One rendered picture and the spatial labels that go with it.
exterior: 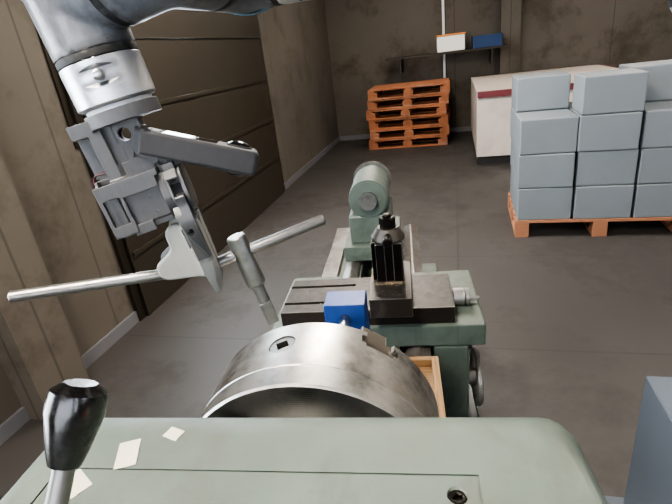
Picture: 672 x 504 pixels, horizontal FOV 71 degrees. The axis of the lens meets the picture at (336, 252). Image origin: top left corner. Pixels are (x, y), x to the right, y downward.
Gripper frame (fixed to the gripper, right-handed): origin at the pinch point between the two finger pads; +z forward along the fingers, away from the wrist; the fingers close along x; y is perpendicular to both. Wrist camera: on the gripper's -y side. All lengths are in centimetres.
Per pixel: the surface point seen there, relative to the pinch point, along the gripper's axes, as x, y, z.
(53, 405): 27.1, 7.3, -5.8
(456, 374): -41, -38, 60
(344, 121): -835, -226, 80
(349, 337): 1.2, -11.4, 12.9
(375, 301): -44, -25, 34
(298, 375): 7.2, -4.2, 11.2
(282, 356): 2.8, -3.1, 10.9
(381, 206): -98, -47, 30
